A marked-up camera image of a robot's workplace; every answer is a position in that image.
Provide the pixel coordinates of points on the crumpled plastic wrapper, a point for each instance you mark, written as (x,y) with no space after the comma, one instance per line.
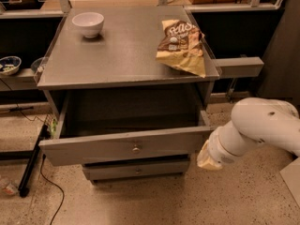
(8,186)

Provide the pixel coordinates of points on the grey left shelf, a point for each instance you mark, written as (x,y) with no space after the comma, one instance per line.
(22,80)

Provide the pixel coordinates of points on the small dark bowl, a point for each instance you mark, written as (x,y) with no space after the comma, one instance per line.
(41,62)

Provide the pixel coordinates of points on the blue patterned bowl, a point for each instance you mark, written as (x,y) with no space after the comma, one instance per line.
(10,65)

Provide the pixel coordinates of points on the yellow brown chip bag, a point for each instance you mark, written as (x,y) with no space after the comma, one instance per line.
(182,48)

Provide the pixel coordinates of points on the black metal stand leg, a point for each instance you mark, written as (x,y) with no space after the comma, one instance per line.
(33,155)

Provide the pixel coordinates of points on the grey side shelf block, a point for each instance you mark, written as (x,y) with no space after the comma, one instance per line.
(241,67)

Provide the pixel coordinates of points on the grey drawer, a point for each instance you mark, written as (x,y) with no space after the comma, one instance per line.
(107,128)
(136,169)

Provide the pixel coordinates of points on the grey top drawer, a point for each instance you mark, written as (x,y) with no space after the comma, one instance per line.
(107,128)

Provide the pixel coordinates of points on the padded gripper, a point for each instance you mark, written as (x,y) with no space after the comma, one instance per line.
(217,148)

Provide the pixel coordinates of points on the white ceramic bowl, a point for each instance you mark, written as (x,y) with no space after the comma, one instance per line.
(88,24)

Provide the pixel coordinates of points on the grey bottom drawer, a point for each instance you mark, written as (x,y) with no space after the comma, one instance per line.
(136,169)

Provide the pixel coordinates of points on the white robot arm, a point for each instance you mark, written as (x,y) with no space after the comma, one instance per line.
(254,122)

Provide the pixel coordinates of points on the grey drawer cabinet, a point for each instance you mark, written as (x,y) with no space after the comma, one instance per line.
(121,59)

